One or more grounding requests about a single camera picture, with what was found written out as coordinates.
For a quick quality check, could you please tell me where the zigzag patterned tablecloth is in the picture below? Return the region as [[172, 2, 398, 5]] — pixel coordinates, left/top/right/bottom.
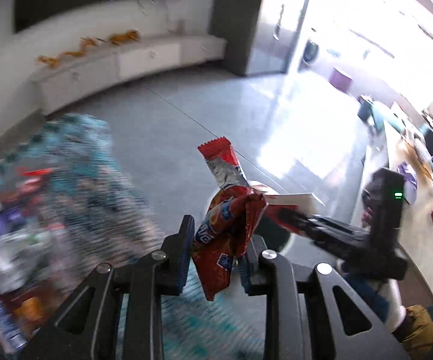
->
[[0, 114, 262, 360]]

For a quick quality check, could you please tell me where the white blue gloved right hand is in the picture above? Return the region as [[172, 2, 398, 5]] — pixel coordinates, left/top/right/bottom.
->
[[344, 273, 406, 332]]

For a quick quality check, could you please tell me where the white TV cabinet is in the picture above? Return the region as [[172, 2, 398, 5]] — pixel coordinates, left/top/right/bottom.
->
[[32, 34, 227, 116]]

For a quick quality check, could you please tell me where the white red paper carton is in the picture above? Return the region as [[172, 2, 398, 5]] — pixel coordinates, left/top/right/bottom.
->
[[264, 193, 325, 233]]

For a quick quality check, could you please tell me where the pile of trash wrappers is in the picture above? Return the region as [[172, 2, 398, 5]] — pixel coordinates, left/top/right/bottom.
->
[[0, 166, 71, 355]]

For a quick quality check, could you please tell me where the red snack wrapper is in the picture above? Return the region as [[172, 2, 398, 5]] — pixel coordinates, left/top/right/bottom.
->
[[191, 136, 267, 302]]

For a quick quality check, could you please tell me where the long beige table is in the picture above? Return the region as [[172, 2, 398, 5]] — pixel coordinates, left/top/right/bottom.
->
[[351, 101, 433, 307]]

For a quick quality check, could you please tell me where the golden tiger figurine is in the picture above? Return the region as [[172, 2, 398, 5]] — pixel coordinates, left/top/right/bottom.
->
[[106, 30, 141, 46]]

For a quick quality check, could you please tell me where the golden dragon figurine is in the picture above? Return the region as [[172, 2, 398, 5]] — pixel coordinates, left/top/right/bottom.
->
[[36, 37, 105, 69]]

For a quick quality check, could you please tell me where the grey refrigerator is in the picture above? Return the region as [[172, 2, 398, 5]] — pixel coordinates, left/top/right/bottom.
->
[[209, 0, 309, 77]]

